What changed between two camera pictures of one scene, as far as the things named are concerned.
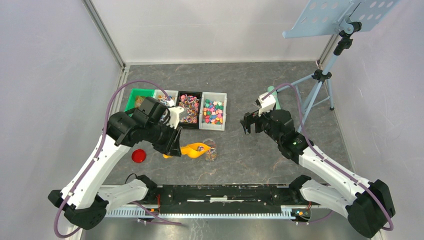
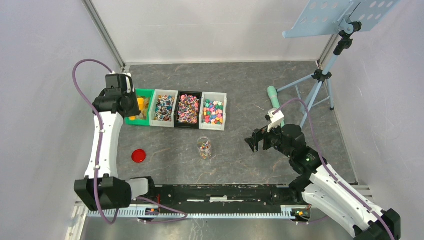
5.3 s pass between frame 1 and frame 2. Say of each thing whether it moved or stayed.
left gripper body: moved
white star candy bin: stayed
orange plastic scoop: moved
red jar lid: stayed
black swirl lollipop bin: stayed
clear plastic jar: moved
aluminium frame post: stayed
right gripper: moved
